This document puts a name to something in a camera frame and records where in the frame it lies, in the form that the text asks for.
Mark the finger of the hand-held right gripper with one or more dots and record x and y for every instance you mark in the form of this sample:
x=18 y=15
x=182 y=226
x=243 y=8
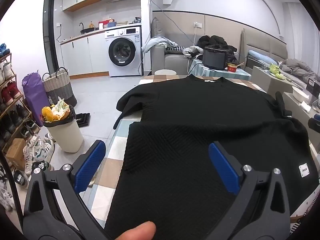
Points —
x=282 y=103

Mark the black knit sweater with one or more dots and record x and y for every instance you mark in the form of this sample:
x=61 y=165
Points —
x=187 y=130

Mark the white bowl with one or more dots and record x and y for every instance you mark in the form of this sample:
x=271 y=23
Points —
x=300 y=94

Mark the black faucet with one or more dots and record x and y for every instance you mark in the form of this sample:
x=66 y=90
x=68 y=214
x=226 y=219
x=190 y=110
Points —
x=82 y=26

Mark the black laptop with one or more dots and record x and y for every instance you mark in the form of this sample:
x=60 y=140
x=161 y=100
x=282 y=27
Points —
x=215 y=58

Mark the cream trash bin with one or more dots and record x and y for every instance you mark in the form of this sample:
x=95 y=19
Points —
x=67 y=137

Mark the shoe rack with shoes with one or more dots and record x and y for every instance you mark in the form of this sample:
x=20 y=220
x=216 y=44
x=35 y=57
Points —
x=37 y=151

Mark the light blue cloth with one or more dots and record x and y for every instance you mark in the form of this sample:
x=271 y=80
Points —
x=156 y=42

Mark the padded bed headboard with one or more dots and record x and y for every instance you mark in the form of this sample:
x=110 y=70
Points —
x=265 y=42

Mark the white wall outlet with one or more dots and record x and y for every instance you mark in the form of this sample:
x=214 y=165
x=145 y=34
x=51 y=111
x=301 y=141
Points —
x=197 y=24

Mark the side table with teal cloth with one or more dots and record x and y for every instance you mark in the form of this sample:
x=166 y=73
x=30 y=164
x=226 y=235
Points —
x=200 y=68

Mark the grey duvet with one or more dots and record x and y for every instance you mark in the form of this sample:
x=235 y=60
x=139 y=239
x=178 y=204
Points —
x=298 y=68

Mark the white washing machine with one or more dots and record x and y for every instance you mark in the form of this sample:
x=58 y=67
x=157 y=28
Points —
x=125 y=52

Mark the woven laundry basket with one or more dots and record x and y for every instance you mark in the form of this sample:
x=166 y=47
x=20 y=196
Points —
x=58 y=87

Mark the houndstooth cushion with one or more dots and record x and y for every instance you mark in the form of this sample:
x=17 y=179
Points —
x=175 y=50

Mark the beige low partition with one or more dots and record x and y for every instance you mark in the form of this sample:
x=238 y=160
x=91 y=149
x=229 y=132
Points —
x=267 y=80

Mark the black floor tray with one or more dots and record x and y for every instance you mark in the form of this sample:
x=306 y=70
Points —
x=83 y=120

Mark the red basket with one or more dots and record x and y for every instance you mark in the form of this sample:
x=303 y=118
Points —
x=103 y=22

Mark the red bowl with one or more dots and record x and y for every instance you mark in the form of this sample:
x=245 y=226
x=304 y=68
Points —
x=231 y=68

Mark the white hoodie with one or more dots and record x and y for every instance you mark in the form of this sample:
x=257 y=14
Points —
x=192 y=51

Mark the person's left hand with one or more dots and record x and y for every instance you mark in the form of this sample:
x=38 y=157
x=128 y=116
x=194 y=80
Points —
x=136 y=232

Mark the pile of black jackets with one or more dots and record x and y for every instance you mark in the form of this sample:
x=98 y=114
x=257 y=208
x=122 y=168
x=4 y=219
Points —
x=217 y=41

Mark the grey sofa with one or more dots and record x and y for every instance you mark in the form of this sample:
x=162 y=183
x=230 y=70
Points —
x=175 y=62

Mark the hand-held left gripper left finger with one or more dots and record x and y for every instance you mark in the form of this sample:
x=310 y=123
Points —
x=90 y=166

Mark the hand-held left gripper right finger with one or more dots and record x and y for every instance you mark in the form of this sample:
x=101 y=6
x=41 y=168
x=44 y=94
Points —
x=223 y=171

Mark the checkered tablecloth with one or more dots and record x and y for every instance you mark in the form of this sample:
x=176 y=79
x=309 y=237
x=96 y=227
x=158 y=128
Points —
x=116 y=155

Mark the blue pillow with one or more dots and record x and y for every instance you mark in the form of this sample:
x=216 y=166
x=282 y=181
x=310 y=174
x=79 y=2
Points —
x=262 y=56

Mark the yellow spiky husk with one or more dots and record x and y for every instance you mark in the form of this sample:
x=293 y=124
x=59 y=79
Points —
x=47 y=113

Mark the white lower cabinets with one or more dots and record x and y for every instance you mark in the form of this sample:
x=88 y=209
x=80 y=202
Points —
x=82 y=55

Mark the green cloth item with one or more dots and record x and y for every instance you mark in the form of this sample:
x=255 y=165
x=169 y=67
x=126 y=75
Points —
x=275 y=70

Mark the grey pillow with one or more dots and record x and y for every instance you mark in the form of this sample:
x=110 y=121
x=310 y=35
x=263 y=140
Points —
x=157 y=28

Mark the cardboard box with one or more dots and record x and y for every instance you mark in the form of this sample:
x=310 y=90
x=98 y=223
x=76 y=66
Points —
x=15 y=153

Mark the black framed door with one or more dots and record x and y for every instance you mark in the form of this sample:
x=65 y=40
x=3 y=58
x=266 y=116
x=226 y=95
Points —
x=50 y=35

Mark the white round stool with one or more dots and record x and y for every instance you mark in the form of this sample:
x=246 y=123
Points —
x=165 y=72

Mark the wooden shoe rack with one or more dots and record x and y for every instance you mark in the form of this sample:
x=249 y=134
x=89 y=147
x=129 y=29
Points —
x=18 y=105

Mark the white paper sheet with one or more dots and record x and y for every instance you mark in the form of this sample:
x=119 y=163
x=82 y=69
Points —
x=305 y=106

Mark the purple bag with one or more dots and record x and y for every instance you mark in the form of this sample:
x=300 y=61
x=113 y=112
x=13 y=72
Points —
x=33 y=92

